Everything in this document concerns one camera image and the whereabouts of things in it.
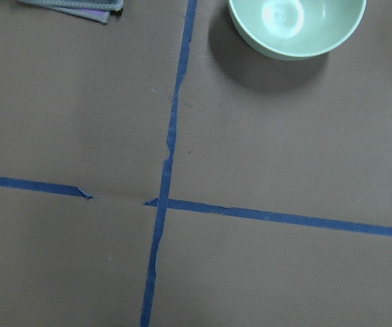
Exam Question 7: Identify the light green bowl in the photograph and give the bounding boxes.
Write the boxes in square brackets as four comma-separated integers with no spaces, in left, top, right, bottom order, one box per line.
[228,0,367,61]

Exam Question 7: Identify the grey folded cloth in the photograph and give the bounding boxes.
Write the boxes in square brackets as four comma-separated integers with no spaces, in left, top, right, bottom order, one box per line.
[19,0,124,25]

